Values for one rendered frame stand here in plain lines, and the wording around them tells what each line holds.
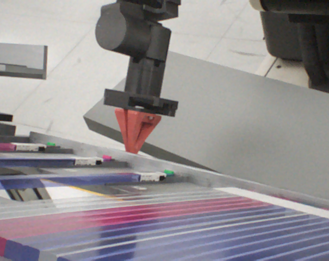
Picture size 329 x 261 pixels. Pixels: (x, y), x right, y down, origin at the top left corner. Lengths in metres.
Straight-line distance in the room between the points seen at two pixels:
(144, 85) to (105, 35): 0.10
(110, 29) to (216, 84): 0.39
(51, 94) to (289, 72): 1.04
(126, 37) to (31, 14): 2.15
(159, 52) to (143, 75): 0.04
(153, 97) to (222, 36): 1.53
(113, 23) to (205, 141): 0.33
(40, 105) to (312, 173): 1.57
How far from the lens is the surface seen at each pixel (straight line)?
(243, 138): 1.16
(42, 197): 1.21
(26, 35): 2.94
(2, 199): 0.62
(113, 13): 0.95
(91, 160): 0.94
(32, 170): 0.86
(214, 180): 0.92
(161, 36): 1.00
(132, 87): 0.99
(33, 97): 2.54
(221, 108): 1.23
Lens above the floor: 1.38
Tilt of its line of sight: 40 degrees down
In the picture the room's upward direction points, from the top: 21 degrees counter-clockwise
